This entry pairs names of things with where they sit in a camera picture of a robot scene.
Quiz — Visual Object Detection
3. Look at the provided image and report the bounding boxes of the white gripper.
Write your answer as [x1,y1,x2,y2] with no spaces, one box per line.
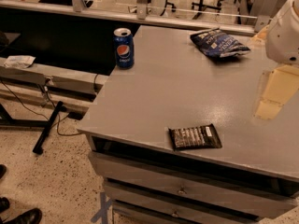
[251,0,299,119]

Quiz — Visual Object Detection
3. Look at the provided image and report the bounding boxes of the blue chip bag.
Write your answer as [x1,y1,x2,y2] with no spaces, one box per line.
[190,28,250,59]

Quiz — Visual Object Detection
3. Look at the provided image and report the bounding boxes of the black RXBAR chocolate bar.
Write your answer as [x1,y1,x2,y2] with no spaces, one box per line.
[168,124,222,151]

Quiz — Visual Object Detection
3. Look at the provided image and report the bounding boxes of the metal railing with posts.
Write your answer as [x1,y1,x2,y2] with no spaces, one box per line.
[0,0,286,34]

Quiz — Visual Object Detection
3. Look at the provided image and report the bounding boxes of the grey drawer cabinet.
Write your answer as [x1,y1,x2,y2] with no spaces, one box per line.
[78,26,299,224]

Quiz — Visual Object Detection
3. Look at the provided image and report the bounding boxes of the blue Pepsi can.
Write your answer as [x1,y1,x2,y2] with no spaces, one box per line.
[113,28,135,69]

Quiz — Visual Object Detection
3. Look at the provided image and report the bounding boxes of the grey side bench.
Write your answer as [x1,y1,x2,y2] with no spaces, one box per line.
[0,58,108,113]

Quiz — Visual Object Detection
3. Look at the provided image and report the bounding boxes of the black table leg stand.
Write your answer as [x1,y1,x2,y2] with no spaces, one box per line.
[33,101,64,155]

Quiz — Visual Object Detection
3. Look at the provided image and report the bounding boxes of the white tissue pack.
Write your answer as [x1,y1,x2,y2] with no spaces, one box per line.
[4,55,36,69]

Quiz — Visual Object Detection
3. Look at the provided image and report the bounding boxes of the black shoe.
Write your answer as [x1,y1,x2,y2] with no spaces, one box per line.
[5,208,42,224]

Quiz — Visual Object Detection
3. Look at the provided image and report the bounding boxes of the black cable on floor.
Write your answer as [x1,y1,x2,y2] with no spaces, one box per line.
[0,74,101,137]

